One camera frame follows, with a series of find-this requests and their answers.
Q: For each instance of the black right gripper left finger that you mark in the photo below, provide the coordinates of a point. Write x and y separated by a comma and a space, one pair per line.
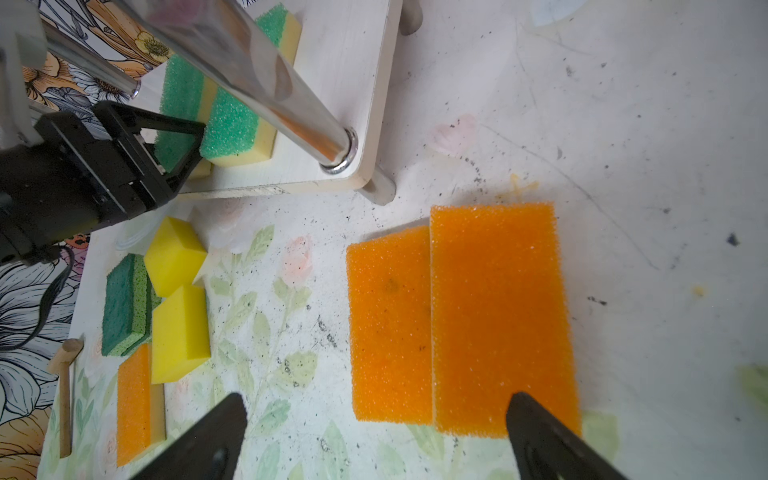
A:
208, 450

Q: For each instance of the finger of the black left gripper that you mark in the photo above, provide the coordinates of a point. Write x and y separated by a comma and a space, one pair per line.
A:
124, 124

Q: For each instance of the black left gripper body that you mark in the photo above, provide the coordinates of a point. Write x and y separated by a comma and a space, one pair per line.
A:
75, 183

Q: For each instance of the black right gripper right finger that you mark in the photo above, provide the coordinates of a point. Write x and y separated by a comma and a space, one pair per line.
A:
545, 448

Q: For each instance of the light green sponge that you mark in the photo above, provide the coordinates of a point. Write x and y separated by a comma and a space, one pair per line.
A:
187, 94
235, 135

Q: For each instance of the orange sponge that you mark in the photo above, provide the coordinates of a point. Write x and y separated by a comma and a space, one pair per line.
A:
140, 408
498, 316
390, 327

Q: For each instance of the white two-tier metal shelf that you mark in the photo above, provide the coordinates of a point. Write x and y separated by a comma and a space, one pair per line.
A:
327, 106

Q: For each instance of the yellow sponge block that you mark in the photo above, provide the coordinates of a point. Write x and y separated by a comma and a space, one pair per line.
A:
174, 257

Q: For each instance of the yellow sponge flat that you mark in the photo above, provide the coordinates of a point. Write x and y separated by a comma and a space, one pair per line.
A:
180, 335

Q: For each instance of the dark green scouring sponge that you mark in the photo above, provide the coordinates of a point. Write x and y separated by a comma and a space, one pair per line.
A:
129, 301

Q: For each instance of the small wooden mallet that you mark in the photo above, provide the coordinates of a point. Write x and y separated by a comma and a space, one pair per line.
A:
60, 365

